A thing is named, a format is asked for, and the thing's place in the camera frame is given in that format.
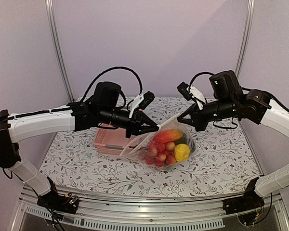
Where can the red orange mango toy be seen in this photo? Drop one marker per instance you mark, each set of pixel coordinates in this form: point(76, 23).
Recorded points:
point(168, 136)

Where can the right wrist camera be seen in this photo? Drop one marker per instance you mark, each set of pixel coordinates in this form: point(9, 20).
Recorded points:
point(191, 93)

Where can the yellow toy pear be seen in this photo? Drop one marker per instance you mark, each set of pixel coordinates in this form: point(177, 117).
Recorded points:
point(181, 152)

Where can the left aluminium post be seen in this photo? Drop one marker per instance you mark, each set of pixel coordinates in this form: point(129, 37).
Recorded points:
point(57, 49)

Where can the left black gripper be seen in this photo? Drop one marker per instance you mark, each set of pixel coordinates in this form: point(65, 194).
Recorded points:
point(136, 125)

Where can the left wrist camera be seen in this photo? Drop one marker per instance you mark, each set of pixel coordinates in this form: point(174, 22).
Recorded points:
point(140, 102)

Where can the pink plastic basket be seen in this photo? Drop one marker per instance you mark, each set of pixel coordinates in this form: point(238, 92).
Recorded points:
point(114, 142)

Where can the clear dotted zip bag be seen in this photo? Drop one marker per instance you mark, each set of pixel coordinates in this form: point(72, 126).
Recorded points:
point(148, 150)

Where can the red lychee toy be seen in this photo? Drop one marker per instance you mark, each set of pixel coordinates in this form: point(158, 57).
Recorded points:
point(159, 163)

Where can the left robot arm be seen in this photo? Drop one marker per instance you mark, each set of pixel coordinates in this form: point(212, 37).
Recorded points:
point(97, 111)

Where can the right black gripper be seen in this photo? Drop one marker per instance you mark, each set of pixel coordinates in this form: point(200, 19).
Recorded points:
point(197, 120)

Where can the aluminium front rail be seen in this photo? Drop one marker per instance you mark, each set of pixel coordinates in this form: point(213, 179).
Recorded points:
point(109, 212)

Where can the floral table mat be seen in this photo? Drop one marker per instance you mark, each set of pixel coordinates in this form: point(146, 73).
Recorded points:
point(222, 163)

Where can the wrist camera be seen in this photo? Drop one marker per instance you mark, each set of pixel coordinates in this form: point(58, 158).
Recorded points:
point(191, 93)
point(140, 102)

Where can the aluminium post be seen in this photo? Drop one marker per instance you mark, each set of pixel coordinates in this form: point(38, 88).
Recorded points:
point(245, 36)
point(57, 49)

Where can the right aluminium post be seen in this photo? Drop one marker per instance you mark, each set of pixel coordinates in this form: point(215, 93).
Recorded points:
point(245, 36)

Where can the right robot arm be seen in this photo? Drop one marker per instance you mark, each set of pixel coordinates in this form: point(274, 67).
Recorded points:
point(234, 101)

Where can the green toy vegetable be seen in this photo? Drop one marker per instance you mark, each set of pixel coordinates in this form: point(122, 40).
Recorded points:
point(188, 141)

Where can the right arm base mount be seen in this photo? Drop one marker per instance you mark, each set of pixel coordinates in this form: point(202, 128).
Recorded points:
point(249, 200)

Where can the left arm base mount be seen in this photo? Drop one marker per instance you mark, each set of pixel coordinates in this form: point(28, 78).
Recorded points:
point(63, 203)

